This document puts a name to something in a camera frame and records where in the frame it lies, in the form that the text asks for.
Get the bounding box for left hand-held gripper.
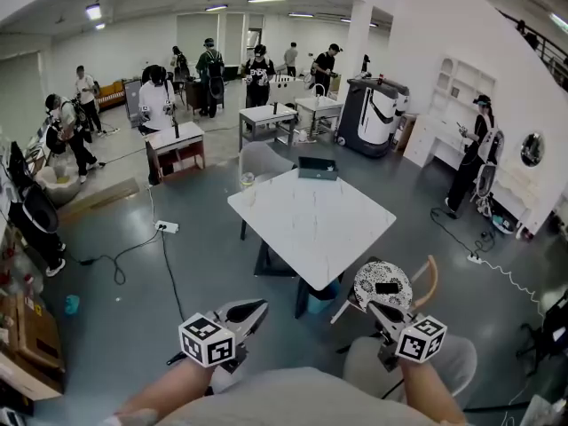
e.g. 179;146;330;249
166;298;270;375

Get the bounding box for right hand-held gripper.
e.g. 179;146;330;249
366;300;448;373

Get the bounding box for dark green box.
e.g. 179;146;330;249
297;155;340;181

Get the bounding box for person's right forearm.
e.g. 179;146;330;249
398;356;469;426

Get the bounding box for person's left forearm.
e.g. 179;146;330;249
113;359;215;426

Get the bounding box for patterned round seat cushion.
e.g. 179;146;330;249
354;260;414;314

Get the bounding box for wooden chair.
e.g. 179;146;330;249
330;254;439;326

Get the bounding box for blue bin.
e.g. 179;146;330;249
305;280;342;315

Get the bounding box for person's grey shirt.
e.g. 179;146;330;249
166;366;445;426

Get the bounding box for clear glass jar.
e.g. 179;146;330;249
239;171;257;206

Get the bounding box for black stand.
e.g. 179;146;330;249
515;288;568;377

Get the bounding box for brown cabinet with white top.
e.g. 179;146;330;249
145;121;207;185

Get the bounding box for white dresser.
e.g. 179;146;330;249
486;148;561;241

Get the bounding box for wooden floor board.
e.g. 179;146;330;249
56;177;141;222

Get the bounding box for white table with grey legs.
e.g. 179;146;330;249
238;102;300;151

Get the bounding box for grey and white cleaning machine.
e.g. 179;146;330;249
335;75;410;159

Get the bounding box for white sink stand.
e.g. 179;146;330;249
294;83;345;142

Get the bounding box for white shelf cabinet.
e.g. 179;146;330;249
402;56;498;169

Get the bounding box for cardboard boxes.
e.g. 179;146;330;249
0;288;67;375

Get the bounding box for white beanbag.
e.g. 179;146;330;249
34;162;82;209

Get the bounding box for grey metal cabinet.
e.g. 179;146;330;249
122;77;144;129

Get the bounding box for black stair railing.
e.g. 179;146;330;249
497;8;568;92

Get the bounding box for black table frame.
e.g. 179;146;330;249
240;219;345;320

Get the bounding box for white coiled cable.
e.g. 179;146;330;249
480;258;546;317

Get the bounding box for black floor cable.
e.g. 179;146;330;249
66;228;186;323

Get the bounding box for round wall mirror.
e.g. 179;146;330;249
519;131;547;169

